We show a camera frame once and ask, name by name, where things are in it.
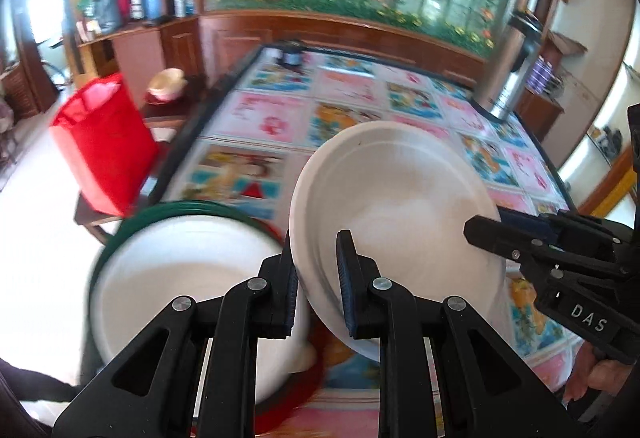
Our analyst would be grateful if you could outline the white foam bowl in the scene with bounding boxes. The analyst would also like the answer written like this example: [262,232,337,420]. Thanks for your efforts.
[89,215,317,407]
[288,121,510,360]

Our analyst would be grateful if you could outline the stacked beige bowls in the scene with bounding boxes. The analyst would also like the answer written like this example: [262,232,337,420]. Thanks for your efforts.
[145,68,186,104]

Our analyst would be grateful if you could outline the right human hand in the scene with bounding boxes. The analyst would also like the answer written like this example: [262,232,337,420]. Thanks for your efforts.
[563,342,632,402]

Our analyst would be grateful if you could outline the purple bottles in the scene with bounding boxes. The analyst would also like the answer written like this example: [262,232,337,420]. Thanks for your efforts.
[526,56,553,94]

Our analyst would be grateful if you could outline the stainless steel thermos flask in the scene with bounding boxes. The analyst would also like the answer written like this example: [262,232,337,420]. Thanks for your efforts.
[472,11,542,123]

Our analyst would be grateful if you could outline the red shopping bag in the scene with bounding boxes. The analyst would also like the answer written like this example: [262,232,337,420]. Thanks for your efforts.
[50,72,160,217]

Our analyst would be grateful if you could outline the colourful fruit tablecloth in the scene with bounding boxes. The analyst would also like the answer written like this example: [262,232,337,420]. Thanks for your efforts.
[165,49,578,437]

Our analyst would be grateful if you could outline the small black blue jar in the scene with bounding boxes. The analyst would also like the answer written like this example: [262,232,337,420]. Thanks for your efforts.
[277,39,306,69]

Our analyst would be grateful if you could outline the wooden side cabinet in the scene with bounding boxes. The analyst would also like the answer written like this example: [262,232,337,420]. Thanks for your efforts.
[79,16,206,106]

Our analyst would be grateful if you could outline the blue grey water jug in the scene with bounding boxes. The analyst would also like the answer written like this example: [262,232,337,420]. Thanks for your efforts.
[96,0,122,34]

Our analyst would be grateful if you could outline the white spray bottle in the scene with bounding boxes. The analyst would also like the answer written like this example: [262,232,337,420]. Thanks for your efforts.
[174,0,186,18]

